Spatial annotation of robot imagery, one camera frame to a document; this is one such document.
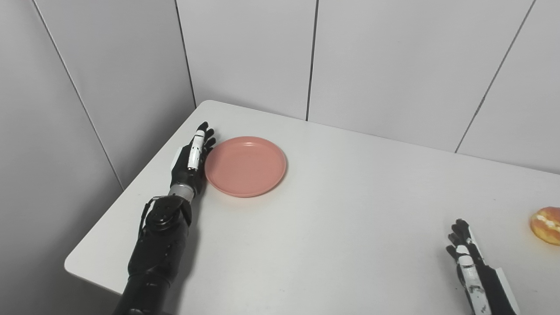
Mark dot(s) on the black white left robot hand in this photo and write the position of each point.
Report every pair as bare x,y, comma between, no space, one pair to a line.
186,164

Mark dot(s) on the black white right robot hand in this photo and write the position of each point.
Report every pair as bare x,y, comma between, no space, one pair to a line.
485,284

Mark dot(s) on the pink round plate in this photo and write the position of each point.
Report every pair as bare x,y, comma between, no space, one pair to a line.
245,166

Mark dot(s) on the cream puff pastry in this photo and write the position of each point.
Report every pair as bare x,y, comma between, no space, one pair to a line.
547,225

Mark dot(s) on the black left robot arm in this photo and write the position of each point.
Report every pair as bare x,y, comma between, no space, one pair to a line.
155,253

